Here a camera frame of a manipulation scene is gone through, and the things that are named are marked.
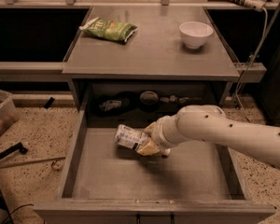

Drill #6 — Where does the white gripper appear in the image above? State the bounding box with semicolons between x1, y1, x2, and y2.
136;116;181;156

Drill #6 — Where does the grey cabinet table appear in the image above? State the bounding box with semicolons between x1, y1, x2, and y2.
62;4;241;111

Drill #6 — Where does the grey open top drawer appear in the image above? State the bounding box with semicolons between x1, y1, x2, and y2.
33;81;276;224

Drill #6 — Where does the clear plastic storage bin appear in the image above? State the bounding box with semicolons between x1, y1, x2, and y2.
0;90;20;135

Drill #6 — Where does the thin metal rod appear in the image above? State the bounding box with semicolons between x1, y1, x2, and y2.
0;157;66;169

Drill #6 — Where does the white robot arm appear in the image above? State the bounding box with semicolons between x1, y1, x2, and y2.
138;105;280;170

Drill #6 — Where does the small black floor block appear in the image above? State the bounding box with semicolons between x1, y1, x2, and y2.
44;97;55;109

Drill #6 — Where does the black bar on floor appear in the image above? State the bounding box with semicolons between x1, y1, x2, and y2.
0;142;28;160

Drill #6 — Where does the green chip bag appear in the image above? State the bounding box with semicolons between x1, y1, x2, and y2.
79;17;138;43

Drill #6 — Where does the white ceramic bowl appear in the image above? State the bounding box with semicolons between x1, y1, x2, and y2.
179;21;214;49

